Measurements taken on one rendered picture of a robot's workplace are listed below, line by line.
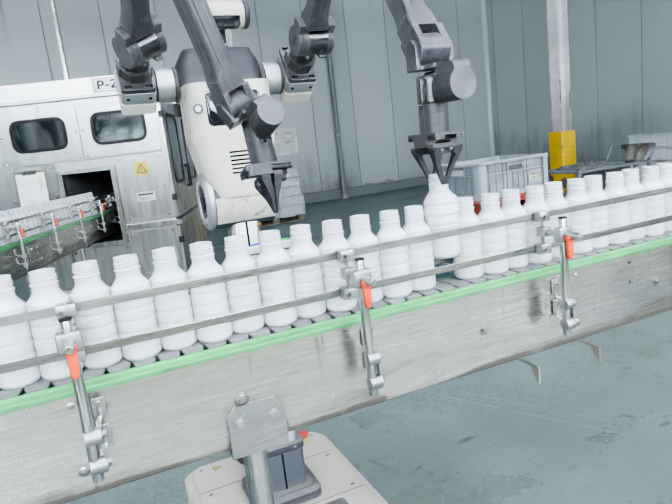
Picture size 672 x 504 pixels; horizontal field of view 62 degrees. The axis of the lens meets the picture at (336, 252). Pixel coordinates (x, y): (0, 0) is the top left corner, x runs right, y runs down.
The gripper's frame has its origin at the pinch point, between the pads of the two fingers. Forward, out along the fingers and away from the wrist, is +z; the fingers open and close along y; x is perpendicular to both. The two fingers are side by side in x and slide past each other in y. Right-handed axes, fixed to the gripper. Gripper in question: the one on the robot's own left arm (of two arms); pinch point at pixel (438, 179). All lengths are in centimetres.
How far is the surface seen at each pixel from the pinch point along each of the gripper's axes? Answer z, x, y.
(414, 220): 6.9, 7.0, -1.3
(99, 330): 15, 65, -3
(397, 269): 15.1, 12.8, -3.3
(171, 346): 20, 55, -2
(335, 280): 14.7, 25.4, -3.0
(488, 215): 8.4, -9.9, -2.1
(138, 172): -4, 24, 367
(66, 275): 69, 88, 387
